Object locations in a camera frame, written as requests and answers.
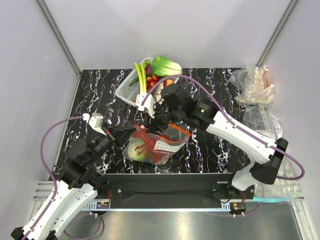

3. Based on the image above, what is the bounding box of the aluminium frame post right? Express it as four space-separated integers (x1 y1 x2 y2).
256 0 300 67

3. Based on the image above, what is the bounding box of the purple onion toy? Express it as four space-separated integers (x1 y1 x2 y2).
145 64 152 76

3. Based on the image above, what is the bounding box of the pile of clear bags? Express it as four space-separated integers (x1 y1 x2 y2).
228 64 301 198

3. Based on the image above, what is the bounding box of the green chili pepper toy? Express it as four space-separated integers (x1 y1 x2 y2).
129 77 140 86

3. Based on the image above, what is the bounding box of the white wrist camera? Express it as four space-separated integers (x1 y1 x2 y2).
88 112 106 135
135 93 156 119

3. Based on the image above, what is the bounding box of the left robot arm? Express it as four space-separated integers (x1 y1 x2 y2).
11 124 136 240

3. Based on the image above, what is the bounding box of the green leek toy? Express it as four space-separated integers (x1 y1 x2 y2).
134 60 149 95

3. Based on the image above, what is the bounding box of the aluminium frame post left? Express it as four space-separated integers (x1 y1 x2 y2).
35 0 82 78

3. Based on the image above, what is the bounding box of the red toy lobster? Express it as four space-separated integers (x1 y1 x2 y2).
132 128 179 165

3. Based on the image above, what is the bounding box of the napa cabbage toy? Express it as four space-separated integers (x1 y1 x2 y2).
151 55 182 77

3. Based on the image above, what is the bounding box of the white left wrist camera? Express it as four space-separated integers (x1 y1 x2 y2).
88 112 106 135

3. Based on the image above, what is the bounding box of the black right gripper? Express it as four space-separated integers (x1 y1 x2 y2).
143 102 184 137

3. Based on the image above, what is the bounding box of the purple floor cable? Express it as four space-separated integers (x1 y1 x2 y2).
62 214 105 238

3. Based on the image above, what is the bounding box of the aluminium frame post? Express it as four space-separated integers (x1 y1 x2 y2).
35 0 82 78
256 0 300 67

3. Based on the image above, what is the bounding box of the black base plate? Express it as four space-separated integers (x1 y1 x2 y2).
99 172 253 201

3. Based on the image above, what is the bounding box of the clear zip bag orange zipper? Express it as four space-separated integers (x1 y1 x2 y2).
122 123 191 165

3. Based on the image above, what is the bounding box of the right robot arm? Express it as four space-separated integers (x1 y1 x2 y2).
141 83 289 199

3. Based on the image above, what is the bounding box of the red lychee cluster toy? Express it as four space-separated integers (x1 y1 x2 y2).
146 75 159 91

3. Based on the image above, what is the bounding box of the round green cabbage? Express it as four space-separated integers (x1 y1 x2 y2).
127 141 147 162

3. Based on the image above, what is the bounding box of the orange carrot piece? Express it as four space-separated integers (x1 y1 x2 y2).
164 79 174 87

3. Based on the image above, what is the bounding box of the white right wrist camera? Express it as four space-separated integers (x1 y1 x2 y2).
135 93 156 119

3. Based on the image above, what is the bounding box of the grey toy fish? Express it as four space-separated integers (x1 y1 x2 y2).
152 82 164 102

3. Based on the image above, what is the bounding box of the teal zip bag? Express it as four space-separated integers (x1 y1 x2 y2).
252 195 299 203

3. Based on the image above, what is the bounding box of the white slotted cable duct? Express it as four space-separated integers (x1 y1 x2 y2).
81 201 231 212

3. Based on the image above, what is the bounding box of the white plastic basket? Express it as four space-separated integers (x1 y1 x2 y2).
115 57 178 108

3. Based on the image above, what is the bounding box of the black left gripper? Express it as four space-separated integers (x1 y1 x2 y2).
85 121 137 165

